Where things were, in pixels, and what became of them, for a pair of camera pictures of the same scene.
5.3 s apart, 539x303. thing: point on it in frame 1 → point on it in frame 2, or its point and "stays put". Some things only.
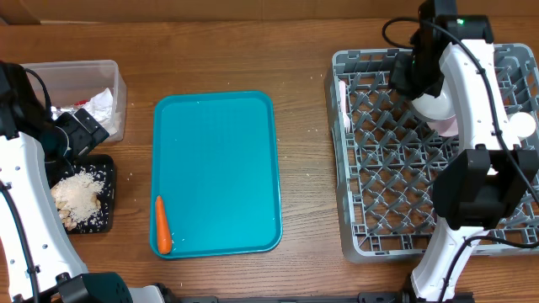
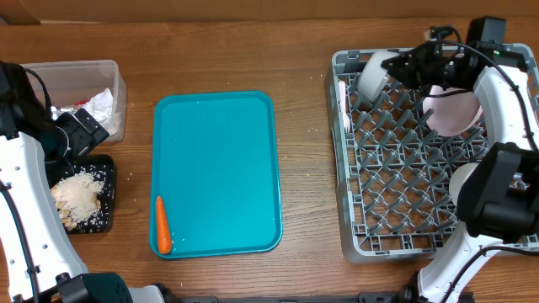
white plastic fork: x=346 y=121 stays put
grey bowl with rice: x=440 y=108 → x=374 y=77
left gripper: x=85 y=138 stays put
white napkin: x=100 y=108 stays put
